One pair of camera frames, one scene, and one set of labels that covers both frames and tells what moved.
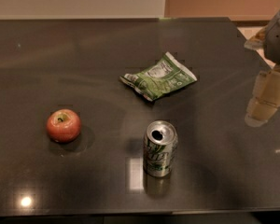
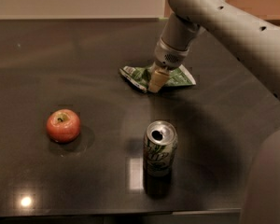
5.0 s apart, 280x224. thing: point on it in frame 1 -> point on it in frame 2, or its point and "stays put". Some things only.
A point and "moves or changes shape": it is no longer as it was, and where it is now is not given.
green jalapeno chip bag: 155,80 moves or changes shape
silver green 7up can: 161,142 stays put
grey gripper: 278,40 -> 168,57
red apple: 63,125 stays put
